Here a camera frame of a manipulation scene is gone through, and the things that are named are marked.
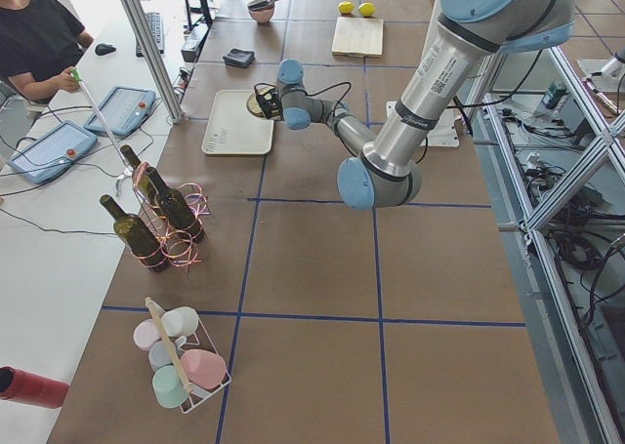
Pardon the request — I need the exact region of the long grabber stick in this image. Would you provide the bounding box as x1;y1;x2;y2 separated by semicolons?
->
68;67;134;191

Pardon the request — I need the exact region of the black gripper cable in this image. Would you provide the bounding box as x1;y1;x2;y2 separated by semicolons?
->
302;81;353;118

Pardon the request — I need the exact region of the yellow lemon left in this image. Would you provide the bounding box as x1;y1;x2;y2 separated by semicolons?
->
338;1;354;15

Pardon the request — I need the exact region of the white round plate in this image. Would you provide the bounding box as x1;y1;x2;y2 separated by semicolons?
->
246;93;273;119

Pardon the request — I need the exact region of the blue teach pendant far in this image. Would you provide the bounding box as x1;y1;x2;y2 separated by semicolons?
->
99;86;156;139

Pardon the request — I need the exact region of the copper wire bottle rack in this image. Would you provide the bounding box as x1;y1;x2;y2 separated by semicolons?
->
133;162;206;269

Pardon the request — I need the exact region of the white wire cup rack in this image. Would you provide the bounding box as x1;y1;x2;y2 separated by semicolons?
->
134;298;231;414

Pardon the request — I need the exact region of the dark wine bottle front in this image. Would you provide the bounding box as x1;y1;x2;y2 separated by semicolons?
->
100;194;170;272

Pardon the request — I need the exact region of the yellow lemon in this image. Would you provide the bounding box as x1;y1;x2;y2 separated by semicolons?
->
338;1;354;15
357;2;376;18

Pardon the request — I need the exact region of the wooden rack handle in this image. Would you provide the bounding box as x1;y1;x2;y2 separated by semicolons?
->
145;297;192;393

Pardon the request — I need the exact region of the pink bowl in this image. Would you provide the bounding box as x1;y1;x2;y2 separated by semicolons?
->
247;6;274;23

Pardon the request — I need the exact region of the bread slice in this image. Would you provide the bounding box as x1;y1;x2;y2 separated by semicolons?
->
252;87;274;109

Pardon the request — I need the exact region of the blue teach pendant near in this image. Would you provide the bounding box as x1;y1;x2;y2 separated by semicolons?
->
9;121;98;184

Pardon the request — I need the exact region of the black keyboard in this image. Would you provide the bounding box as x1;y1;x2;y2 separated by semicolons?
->
145;12;165;54

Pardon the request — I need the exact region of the dark wine bottle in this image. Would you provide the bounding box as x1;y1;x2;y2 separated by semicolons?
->
120;144;161;213
146;166;205;243
100;194;170;272

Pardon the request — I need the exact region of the aluminium frame post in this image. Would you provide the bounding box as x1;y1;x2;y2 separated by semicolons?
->
120;0;184;124

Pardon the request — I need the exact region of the dark wine bottle back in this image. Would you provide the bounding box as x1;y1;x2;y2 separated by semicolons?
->
146;166;205;243

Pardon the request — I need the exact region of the white cup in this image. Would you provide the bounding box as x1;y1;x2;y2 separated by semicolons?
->
161;306;199;337

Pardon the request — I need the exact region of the grey blue cup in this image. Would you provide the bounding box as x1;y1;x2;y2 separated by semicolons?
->
148;341;173;372

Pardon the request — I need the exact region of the red cylinder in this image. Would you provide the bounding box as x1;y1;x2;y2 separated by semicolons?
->
1;366;69;409

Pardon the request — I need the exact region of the blue teach pendant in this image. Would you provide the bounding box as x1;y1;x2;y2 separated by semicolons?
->
99;86;156;139
9;121;98;184

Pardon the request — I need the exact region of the light pink cup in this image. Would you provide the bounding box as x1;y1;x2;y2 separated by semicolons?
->
133;319;161;351

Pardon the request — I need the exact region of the grey folded cloth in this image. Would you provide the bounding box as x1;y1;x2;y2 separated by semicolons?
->
223;48;255;68

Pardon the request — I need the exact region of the black computer mouse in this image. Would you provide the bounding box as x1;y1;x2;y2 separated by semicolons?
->
95;43;116;57

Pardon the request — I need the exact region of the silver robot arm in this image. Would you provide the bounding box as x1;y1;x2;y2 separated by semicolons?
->
247;0;575;210

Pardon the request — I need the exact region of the rose pink cup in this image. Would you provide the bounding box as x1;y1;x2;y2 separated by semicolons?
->
181;349;227;390

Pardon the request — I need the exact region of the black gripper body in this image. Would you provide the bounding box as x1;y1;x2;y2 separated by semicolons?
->
253;84;282;120

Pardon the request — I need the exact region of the person in black shirt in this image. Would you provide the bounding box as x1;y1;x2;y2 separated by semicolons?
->
1;0;94;102

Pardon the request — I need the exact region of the mint green cup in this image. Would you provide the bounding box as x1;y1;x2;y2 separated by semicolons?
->
152;365;188;409

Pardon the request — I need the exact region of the yellow lemon right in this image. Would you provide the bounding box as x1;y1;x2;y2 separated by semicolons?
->
357;2;376;18

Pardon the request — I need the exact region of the metal scoop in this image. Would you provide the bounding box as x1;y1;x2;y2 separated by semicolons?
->
247;0;280;11

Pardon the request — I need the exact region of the wooden cutting board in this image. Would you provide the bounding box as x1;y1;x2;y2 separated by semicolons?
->
331;17;384;58

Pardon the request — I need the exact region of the white bear tray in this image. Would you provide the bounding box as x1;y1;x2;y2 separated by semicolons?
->
201;90;273;155

